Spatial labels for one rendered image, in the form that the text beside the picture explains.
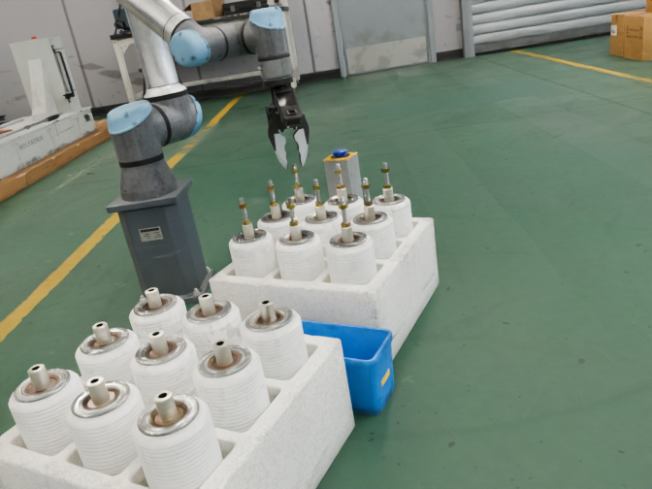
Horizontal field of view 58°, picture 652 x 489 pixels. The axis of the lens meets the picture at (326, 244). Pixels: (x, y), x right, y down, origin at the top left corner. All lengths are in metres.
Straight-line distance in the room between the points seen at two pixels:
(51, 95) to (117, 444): 4.19
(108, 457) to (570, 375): 0.79
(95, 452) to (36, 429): 0.11
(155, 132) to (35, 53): 3.36
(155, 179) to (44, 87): 3.29
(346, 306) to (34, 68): 4.02
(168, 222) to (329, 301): 0.58
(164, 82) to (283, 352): 0.96
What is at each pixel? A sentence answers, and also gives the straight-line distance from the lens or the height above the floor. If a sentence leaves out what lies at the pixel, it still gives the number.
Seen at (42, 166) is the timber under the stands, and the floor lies 0.06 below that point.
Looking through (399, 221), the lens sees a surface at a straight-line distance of 1.33.
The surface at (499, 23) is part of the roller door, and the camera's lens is 6.52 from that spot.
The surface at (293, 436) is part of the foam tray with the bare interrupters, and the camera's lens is 0.88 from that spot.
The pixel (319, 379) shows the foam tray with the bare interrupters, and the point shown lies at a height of 0.16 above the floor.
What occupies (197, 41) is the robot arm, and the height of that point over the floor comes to 0.66.
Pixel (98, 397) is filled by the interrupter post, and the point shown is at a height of 0.26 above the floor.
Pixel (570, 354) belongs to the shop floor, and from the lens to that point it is 1.23.
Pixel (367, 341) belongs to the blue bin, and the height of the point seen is 0.09.
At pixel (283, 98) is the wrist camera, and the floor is 0.51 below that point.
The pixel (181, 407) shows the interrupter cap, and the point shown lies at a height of 0.25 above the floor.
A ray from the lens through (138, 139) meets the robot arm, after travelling 1.56.
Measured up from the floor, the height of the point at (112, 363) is 0.24.
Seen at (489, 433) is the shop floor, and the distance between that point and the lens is 1.04.
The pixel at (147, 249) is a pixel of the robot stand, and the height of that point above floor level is 0.17.
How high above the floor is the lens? 0.68
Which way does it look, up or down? 22 degrees down
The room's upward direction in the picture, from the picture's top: 9 degrees counter-clockwise
